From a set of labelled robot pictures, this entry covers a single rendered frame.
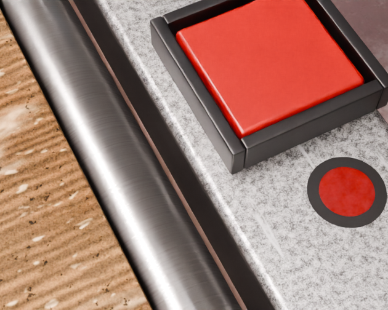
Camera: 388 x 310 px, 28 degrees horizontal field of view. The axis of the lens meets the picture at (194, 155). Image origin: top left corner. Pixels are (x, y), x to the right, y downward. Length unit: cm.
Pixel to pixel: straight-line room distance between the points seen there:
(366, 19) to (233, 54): 127
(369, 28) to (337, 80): 126
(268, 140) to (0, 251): 11
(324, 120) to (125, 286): 11
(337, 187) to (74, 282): 11
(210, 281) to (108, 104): 9
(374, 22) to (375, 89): 127
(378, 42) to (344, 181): 125
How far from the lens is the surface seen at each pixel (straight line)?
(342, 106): 32
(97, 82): 34
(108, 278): 27
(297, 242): 30
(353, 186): 32
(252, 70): 32
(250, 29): 34
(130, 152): 32
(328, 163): 32
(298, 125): 31
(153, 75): 34
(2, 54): 33
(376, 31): 158
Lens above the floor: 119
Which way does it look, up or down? 60 degrees down
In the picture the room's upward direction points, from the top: straight up
